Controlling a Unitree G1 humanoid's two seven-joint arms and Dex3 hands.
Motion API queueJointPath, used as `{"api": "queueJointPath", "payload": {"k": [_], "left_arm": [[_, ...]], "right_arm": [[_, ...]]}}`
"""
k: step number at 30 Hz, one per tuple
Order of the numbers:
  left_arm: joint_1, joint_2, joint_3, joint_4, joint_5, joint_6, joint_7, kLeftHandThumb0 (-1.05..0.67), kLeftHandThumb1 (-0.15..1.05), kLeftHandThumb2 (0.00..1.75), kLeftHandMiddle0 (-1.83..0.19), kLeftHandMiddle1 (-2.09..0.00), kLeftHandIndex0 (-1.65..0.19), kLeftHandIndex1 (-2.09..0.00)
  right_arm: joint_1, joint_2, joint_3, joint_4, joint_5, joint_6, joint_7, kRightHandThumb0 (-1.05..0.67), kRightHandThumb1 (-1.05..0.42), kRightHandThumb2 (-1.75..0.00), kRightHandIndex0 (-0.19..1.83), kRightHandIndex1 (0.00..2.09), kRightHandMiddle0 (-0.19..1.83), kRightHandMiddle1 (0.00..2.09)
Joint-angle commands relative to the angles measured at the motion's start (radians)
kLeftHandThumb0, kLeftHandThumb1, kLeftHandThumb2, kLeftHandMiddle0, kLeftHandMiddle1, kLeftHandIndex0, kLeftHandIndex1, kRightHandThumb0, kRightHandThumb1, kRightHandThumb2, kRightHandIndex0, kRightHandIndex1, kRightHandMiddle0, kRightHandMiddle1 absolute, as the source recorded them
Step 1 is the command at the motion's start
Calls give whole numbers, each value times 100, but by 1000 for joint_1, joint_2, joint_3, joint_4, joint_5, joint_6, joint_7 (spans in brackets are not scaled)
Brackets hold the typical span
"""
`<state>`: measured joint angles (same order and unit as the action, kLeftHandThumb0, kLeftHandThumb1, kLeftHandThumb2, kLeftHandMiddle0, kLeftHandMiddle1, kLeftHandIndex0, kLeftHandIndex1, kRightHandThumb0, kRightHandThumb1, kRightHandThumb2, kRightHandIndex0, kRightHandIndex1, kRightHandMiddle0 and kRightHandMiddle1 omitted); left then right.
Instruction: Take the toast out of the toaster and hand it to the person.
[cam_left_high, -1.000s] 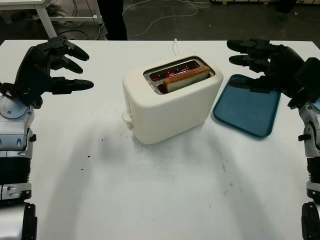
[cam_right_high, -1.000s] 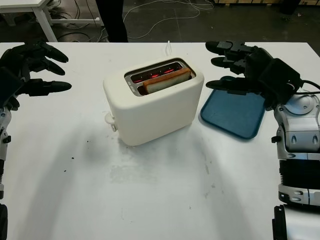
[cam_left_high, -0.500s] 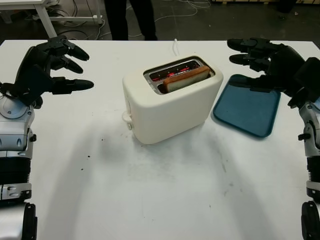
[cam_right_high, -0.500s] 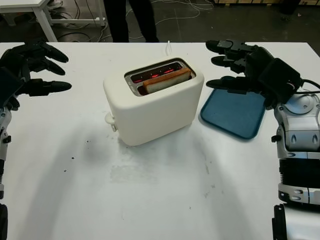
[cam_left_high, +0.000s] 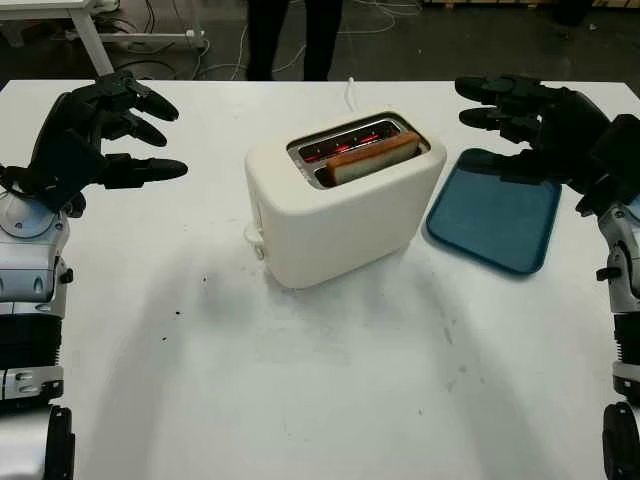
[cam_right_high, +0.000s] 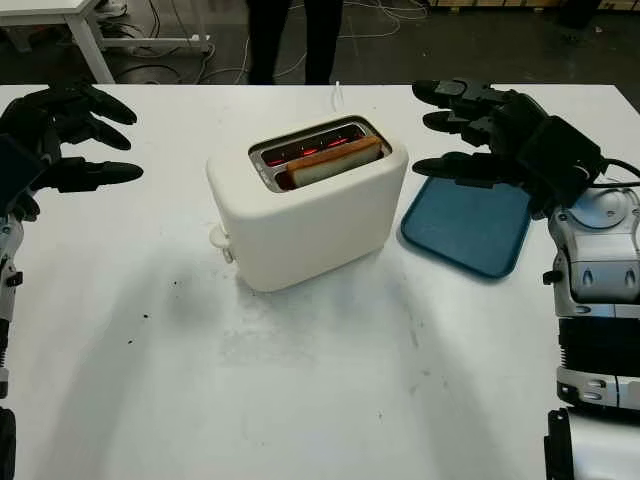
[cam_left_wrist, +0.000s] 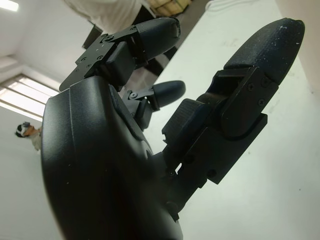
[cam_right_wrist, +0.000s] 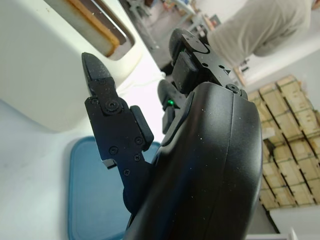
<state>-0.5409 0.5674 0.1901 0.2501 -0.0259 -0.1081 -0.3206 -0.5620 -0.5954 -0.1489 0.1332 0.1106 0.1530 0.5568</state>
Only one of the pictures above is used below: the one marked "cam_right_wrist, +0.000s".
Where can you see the white two-slot toaster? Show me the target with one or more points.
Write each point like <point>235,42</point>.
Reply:
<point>37,62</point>

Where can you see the standing person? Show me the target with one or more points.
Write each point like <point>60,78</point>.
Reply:
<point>262,25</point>

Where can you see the blue plastic tray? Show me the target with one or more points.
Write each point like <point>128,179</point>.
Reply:
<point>95,200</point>

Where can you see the toast slice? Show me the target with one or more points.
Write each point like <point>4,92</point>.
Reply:
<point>90,22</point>

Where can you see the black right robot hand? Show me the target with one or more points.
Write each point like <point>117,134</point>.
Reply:
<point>205,162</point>

